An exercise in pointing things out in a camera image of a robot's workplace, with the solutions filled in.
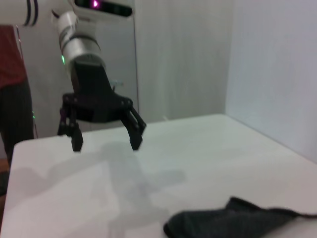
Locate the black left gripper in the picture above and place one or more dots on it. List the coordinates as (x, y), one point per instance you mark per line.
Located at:
(95, 96)

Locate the dark blue rag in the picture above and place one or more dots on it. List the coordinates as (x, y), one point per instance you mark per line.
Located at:
(223, 220)

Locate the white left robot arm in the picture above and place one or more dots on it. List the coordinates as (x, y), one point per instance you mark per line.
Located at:
(74, 37)

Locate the person in red shirt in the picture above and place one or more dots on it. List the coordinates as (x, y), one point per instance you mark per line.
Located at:
(12, 86)

